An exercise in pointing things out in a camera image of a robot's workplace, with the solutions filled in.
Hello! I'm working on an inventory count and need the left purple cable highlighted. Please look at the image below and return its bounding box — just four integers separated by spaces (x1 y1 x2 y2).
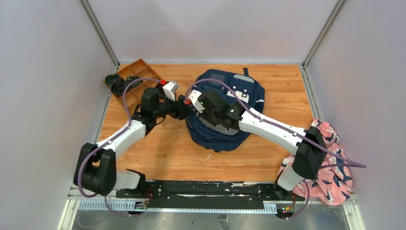
77 78 167 219

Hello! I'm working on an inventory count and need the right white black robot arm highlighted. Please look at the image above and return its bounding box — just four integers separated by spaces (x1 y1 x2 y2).
188 90 326 200

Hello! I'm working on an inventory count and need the pink patterned cloth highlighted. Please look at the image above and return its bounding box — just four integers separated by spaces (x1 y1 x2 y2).
293 119 353 206

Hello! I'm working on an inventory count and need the wooden compartment tray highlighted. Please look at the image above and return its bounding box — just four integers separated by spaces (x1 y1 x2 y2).
116 58 162 111

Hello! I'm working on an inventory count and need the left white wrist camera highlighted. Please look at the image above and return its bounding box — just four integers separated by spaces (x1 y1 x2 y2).
162 80 179 101

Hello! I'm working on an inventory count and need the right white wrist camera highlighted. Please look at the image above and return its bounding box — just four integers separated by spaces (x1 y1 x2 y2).
188 90 204 113

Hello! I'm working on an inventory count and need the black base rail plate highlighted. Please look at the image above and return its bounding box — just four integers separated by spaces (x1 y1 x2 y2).
115 180 303 210

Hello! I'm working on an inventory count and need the dark green rolled band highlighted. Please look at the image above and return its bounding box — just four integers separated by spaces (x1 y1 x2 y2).
104 73 120 87

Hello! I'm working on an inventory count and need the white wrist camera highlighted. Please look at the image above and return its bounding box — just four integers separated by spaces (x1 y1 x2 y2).
162 80 179 101
188 90 204 113

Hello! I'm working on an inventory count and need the aluminium slotted rail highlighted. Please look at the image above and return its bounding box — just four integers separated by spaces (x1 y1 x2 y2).
68 181 279 214

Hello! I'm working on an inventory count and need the navy blue backpack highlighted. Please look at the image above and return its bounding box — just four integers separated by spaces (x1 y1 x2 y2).
186 68 265 152

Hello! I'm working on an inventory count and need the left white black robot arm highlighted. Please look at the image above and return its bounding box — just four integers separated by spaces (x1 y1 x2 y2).
73 88 191 198

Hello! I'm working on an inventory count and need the green rolled band in tray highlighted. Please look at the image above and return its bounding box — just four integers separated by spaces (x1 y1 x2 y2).
125 75 143 90

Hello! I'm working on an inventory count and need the black rolled band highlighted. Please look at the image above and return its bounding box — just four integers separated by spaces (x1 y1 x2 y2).
111 78 127 97

